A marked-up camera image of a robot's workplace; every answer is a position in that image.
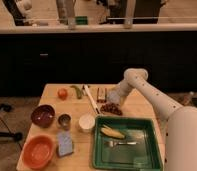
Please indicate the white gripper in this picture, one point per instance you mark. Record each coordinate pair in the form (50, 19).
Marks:
(118, 94)

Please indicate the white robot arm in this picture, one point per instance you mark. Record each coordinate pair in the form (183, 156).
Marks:
(181, 138)

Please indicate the white paper cup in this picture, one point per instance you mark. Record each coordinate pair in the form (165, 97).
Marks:
(86, 123)

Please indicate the small metal cup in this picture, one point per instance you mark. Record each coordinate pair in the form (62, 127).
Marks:
(64, 121)

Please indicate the red grapes bunch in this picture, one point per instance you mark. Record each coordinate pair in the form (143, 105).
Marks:
(111, 108)

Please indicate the yellow banana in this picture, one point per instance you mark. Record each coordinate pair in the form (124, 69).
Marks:
(112, 133)

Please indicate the green pepper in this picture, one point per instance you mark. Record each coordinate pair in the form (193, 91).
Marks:
(78, 91)

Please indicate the silver fork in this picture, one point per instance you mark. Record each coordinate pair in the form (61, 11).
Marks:
(112, 143)

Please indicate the orange tomato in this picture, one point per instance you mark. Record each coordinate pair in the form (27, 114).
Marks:
(62, 94)

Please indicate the green plastic tray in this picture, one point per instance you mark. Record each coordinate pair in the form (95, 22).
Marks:
(145, 156)

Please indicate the blue sponge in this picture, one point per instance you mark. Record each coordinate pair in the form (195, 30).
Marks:
(65, 144)

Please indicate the dark red bowl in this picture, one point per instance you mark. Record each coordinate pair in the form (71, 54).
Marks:
(43, 116)

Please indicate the orange plastic bowl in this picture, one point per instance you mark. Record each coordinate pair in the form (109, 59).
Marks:
(38, 151)

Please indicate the black tripod stand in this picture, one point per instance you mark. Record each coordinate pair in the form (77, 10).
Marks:
(18, 136)

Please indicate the white handled knife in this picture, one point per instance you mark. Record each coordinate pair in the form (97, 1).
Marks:
(93, 103)

